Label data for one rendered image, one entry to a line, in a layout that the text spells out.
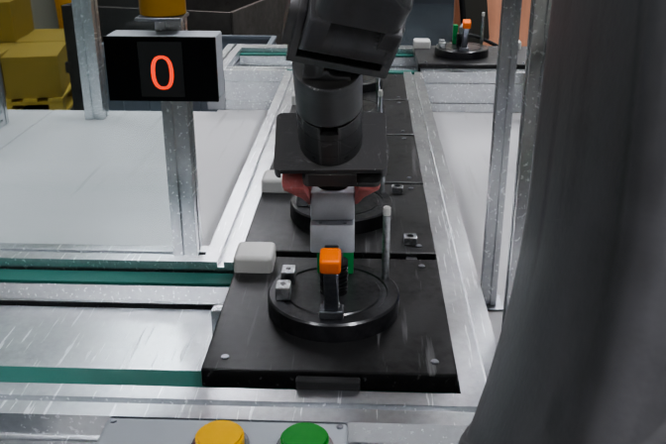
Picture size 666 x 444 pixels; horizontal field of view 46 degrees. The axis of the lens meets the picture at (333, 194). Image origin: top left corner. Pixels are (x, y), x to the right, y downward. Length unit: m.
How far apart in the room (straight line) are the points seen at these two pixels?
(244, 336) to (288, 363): 0.07
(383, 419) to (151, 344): 0.31
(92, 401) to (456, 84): 1.40
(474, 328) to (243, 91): 1.26
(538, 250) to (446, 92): 1.83
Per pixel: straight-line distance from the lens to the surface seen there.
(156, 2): 0.87
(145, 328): 0.95
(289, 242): 1.00
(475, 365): 0.80
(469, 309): 0.89
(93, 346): 0.93
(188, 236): 0.99
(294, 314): 0.80
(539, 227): 0.16
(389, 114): 1.56
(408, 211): 1.10
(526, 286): 0.16
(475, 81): 1.99
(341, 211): 0.78
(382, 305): 0.82
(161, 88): 0.89
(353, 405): 0.73
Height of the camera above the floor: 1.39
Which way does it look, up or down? 22 degrees down
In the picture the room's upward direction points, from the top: straight up
